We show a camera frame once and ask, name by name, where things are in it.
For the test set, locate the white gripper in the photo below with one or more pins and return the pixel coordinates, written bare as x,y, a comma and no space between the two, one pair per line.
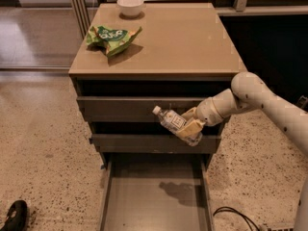
205,113

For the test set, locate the clear plastic bottle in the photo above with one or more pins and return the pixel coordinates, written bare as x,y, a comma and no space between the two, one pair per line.
173,122

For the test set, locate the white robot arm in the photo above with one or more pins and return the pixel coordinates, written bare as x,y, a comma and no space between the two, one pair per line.
248,92

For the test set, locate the open bottom grey drawer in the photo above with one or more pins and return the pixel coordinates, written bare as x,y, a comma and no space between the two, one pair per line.
156,195

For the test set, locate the grey drawer cabinet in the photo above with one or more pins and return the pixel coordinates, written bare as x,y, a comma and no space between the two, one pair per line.
183,50

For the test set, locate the middle grey drawer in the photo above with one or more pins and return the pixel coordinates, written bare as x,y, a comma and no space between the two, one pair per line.
153,144

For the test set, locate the top grey drawer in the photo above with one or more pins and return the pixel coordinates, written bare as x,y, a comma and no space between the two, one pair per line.
130,109

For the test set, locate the small grey floor object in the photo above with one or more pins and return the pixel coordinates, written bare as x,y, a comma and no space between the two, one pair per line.
302,102

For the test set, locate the green chip bag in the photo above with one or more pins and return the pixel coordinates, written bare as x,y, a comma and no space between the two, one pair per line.
114,41

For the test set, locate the white ceramic bowl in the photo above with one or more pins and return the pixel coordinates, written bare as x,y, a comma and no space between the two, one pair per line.
130,8

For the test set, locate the floor vent grille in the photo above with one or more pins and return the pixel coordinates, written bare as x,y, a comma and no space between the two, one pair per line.
276,226

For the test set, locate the black shoe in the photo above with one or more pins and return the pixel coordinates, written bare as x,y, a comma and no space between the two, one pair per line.
16,217

